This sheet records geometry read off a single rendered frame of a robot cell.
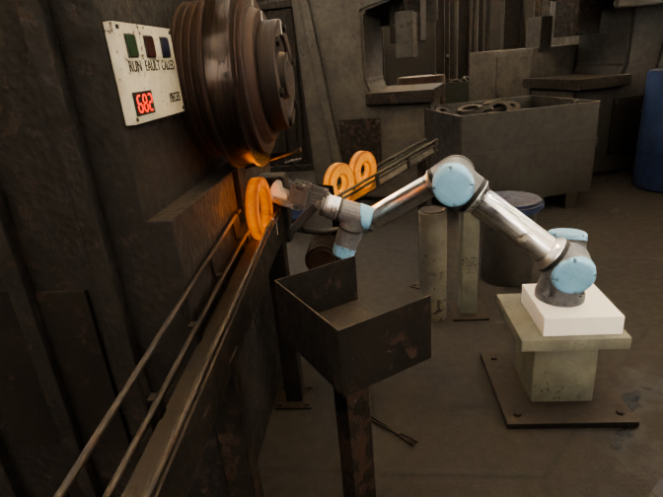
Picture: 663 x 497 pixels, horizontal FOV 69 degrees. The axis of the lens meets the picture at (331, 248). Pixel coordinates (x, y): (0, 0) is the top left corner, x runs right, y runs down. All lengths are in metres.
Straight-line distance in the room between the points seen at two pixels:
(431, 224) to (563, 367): 0.75
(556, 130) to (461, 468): 2.64
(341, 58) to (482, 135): 1.32
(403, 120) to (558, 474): 2.96
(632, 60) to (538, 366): 3.60
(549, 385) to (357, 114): 2.83
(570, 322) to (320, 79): 3.00
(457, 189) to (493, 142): 2.11
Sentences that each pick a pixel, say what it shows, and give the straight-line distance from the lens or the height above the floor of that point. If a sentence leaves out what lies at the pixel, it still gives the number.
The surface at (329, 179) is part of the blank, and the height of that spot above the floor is 0.74.
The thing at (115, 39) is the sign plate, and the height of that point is 1.21.
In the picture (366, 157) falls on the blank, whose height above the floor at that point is 0.77.
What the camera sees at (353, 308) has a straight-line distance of 1.13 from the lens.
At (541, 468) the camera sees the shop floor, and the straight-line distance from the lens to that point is 1.65.
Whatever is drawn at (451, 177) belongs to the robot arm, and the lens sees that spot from 1.40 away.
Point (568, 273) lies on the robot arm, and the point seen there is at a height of 0.54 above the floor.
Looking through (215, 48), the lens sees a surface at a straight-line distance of 1.22.
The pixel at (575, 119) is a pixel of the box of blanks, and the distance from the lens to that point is 3.80.
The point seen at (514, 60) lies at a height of 1.00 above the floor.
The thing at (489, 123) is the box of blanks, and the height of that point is 0.67.
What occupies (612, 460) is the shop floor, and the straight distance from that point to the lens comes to 1.74.
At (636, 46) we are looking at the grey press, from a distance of 4.98.
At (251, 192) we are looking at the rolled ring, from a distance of 1.39.
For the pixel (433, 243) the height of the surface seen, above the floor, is 0.39.
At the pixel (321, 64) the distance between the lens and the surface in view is 4.12.
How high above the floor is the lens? 1.14
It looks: 21 degrees down
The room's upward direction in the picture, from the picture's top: 5 degrees counter-clockwise
